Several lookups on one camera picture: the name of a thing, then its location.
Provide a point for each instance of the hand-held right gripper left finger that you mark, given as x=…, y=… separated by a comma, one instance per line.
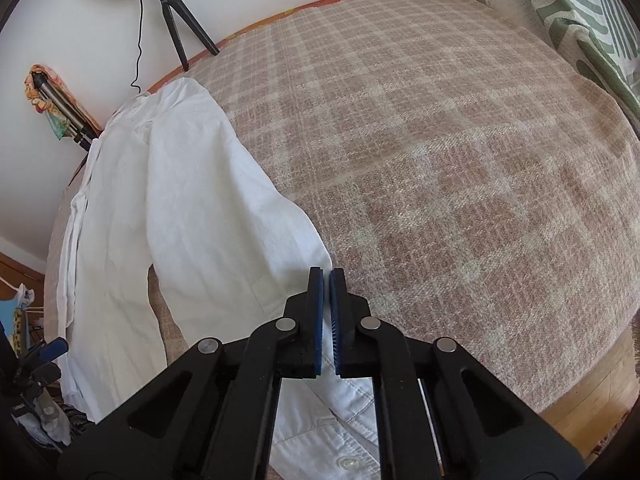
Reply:
x=314, y=320

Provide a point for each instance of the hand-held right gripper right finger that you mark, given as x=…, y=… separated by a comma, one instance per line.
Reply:
x=336, y=330

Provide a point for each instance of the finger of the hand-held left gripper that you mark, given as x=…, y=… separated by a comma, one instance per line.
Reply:
x=47, y=349

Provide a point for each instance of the white shirt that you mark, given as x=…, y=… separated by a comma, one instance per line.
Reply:
x=200, y=210

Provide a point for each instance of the clothes drying rack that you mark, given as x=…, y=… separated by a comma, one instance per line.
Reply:
x=20, y=310

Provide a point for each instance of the beige plaid blanket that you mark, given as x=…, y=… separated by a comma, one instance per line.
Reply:
x=425, y=160

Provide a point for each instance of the colourful scarf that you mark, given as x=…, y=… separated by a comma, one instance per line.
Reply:
x=56, y=129

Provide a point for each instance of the orange bed sheet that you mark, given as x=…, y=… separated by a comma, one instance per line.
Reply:
x=300, y=7

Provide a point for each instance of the black mini tripod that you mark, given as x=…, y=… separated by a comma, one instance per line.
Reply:
x=172, y=20

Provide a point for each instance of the green striped white pillow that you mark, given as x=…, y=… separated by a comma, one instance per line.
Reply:
x=575, y=25

